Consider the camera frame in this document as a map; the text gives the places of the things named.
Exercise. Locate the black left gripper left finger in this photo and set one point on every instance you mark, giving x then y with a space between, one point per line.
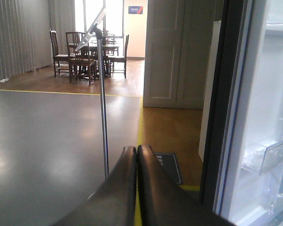
113 204

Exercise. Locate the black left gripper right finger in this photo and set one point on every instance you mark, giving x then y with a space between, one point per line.
164 203

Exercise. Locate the fridge door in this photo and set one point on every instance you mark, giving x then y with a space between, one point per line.
243 104

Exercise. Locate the dark floor sign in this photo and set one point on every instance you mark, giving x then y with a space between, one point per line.
170 164

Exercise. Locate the wooden chair right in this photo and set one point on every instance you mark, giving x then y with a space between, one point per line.
119 59

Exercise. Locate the wooden chair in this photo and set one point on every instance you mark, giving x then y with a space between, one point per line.
57 58
119 59
80 61

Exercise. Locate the wooden chair front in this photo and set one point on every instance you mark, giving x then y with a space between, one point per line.
80 61

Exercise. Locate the wooden chair left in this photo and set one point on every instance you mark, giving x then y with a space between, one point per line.
57 58

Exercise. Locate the wooden dining table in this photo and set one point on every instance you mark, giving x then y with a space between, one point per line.
106 48

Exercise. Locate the white cabinet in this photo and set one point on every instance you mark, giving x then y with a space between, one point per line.
178 42

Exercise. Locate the silver stand pole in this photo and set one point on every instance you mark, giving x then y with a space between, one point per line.
101 94

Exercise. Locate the grey curtain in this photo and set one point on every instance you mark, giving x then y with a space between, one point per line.
25 43

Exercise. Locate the blue wall sign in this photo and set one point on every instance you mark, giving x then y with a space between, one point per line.
135 10

